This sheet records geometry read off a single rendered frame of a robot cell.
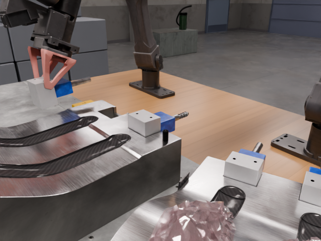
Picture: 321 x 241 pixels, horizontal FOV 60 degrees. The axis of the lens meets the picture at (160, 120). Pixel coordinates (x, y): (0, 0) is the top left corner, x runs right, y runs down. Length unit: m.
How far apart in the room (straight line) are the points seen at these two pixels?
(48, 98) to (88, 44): 1.96
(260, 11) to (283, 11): 0.88
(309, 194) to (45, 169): 0.37
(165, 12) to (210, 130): 7.91
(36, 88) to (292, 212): 0.49
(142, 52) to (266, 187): 0.64
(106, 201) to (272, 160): 0.36
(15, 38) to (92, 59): 0.64
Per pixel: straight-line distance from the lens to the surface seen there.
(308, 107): 0.60
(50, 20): 0.60
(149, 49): 0.92
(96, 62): 2.62
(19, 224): 0.38
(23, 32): 2.34
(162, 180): 0.48
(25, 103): 0.99
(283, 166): 0.62
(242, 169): 0.43
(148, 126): 0.47
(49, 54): 0.59
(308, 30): 9.86
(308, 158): 0.65
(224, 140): 0.68
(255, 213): 0.40
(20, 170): 0.43
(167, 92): 0.96
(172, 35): 5.76
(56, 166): 0.45
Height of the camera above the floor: 1.11
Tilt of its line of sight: 24 degrees down
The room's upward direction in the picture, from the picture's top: straight up
